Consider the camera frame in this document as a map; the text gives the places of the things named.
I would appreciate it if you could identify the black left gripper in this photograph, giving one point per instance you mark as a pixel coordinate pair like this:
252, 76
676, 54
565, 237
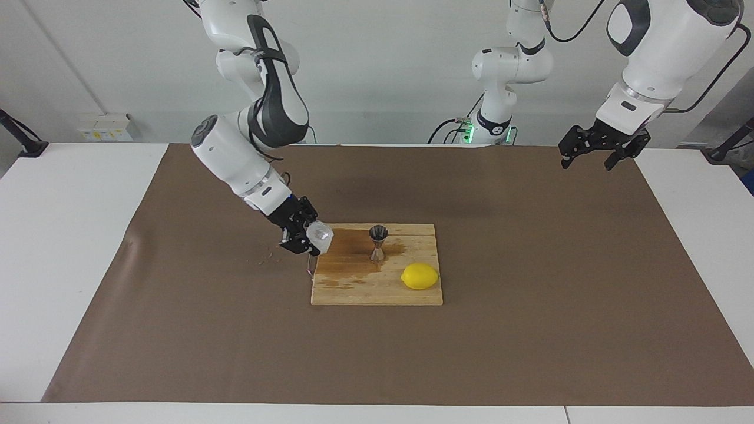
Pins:
612, 138

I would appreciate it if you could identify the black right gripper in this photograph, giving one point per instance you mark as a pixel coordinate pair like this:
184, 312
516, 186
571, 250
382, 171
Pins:
287, 217

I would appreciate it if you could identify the steel cocktail jigger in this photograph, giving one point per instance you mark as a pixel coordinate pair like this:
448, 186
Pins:
377, 234

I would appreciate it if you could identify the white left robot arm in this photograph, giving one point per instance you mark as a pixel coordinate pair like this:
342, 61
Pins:
665, 47

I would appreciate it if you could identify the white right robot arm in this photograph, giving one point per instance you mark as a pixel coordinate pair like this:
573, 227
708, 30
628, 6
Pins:
230, 153

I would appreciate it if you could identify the wooden cutting board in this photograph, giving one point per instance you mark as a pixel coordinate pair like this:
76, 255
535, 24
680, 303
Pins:
359, 288

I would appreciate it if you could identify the yellow lemon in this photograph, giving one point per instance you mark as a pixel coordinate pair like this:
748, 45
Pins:
419, 277

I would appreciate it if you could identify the brown paper table mat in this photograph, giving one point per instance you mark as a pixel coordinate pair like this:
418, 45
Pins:
377, 353

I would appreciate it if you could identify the blue object at table edge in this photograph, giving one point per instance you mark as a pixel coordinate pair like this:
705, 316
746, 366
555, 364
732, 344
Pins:
749, 184

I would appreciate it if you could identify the white wall socket box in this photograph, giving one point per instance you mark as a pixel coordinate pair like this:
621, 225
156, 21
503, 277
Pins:
106, 128

